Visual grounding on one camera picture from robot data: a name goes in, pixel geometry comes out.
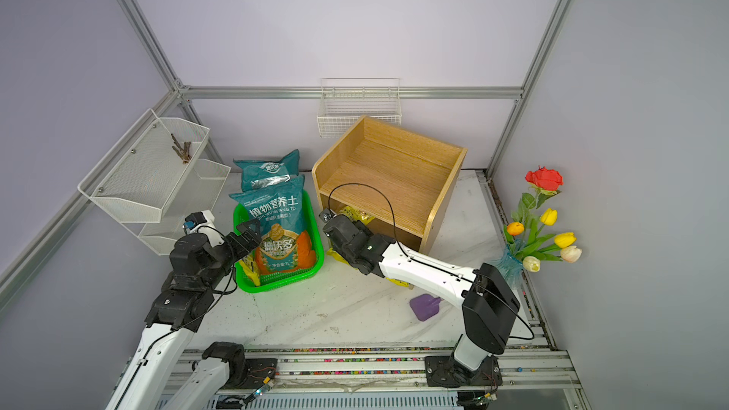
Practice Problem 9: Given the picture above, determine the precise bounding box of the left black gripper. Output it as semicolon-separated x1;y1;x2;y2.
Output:
204;214;262;290

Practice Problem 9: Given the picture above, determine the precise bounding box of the yellow green fertilizer packet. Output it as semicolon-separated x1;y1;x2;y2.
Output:
238;255;261;287
340;206;375;225

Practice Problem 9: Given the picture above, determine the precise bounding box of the teal orange soil bag front-facing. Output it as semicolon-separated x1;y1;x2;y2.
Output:
230;176;315;274

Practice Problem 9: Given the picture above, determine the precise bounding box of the teal orange soil bag back-facing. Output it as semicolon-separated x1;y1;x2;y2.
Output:
234;149;300;192

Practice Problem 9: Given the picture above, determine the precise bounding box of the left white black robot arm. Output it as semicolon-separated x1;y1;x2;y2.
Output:
106;211;262;409

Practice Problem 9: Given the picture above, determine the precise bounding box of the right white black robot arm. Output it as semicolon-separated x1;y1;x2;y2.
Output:
320;209;520;378

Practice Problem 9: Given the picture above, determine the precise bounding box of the wooden two-tier shelf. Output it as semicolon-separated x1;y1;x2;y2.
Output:
311;116;467;254

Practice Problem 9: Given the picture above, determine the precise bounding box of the green plastic basket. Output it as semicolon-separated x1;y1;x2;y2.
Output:
235;190;326;293

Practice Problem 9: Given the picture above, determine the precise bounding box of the purple pink toy shovel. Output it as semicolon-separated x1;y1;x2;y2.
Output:
409;294;442;322

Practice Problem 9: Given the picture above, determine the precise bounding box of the brown twigs bundle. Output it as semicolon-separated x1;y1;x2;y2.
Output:
171;134;192;164

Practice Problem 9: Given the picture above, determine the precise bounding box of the blue glass vase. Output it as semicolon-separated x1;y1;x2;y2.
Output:
495;250;525;288

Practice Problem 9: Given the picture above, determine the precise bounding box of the artificial flower bouquet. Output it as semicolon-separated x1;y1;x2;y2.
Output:
503;167;583;273

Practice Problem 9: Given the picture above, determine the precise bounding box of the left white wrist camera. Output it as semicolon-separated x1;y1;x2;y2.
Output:
182;210;215;235

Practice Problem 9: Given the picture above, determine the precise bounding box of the white mesh wall rack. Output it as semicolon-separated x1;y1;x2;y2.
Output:
78;109;231;256

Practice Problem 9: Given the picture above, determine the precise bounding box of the white wire wall basket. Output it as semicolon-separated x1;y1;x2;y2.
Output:
317;78;402;139

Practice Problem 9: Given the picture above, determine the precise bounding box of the metal base rail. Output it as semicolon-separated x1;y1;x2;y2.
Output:
202;347;590;409

